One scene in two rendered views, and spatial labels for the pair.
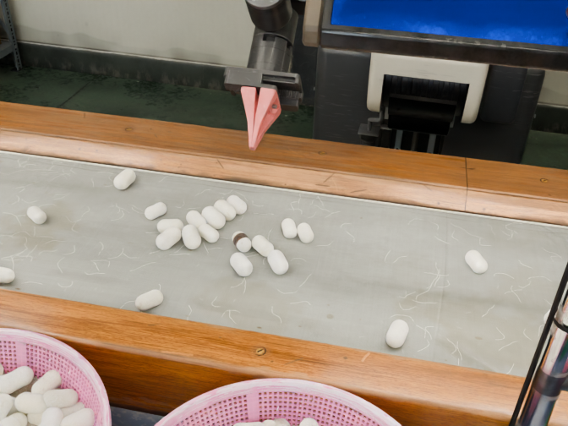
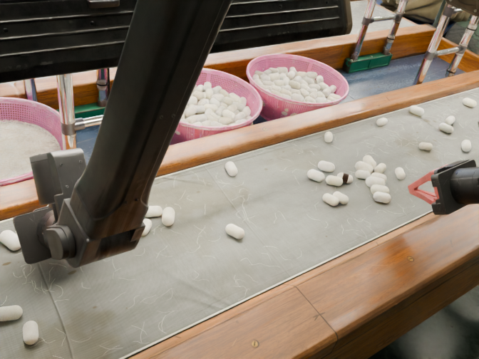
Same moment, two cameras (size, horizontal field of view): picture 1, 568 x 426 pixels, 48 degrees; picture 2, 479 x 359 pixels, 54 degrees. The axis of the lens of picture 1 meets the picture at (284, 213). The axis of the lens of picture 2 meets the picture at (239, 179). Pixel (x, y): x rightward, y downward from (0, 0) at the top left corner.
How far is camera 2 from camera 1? 115 cm
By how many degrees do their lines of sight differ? 93
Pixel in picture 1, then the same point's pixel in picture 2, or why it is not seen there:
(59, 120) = not seen: outside the picture
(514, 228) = (239, 290)
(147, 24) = not seen: outside the picture
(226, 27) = not seen: outside the picture
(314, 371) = (240, 131)
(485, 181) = (292, 305)
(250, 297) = (303, 161)
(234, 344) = (275, 127)
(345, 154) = (399, 268)
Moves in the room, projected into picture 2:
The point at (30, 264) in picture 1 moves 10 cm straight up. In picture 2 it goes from (386, 133) to (402, 96)
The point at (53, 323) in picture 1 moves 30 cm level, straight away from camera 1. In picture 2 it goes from (332, 109) to (461, 147)
